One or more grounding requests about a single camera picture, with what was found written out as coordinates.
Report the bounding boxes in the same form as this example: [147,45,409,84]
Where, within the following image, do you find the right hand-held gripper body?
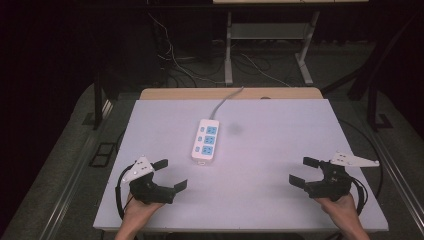
[304,151,381,202]

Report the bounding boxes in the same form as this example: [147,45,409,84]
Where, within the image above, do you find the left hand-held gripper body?
[121,155,175,205]

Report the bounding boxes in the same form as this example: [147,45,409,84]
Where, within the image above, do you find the white power strip blue sockets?
[190,118,220,167]

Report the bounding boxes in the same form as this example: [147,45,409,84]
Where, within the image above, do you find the person's left hand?
[123,195,164,225]

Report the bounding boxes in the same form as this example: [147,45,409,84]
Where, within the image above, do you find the person's right hand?
[314,193,363,228]

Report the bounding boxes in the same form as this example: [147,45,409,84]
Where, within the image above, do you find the white foam board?
[93,98,389,233]

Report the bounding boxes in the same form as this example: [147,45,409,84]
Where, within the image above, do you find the wooden table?
[139,87,324,101]

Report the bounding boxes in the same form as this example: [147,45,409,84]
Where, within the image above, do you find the black metal stand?
[348,13,424,132]
[92,71,116,131]

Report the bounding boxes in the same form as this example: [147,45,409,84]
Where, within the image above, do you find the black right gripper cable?
[348,176,370,216]

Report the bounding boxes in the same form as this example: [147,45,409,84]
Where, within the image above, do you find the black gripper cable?
[348,176,370,216]
[114,165,135,220]

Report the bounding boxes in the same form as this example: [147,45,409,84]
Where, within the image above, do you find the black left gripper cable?
[114,165,135,220]

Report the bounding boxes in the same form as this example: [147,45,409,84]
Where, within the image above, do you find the black rectangular floor frame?
[88,142,118,168]

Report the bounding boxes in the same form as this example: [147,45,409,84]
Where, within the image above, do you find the black floor cable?
[338,118,385,199]

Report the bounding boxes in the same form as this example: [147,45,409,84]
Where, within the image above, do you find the metal floor rail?
[39,99,115,240]
[368,128,424,234]

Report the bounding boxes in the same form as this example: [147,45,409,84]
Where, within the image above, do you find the grey power strip cable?
[209,86,245,121]

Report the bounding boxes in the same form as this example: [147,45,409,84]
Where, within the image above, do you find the white floor cable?
[148,12,228,85]

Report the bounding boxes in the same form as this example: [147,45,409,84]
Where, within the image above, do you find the white metal desk frame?
[213,0,370,86]

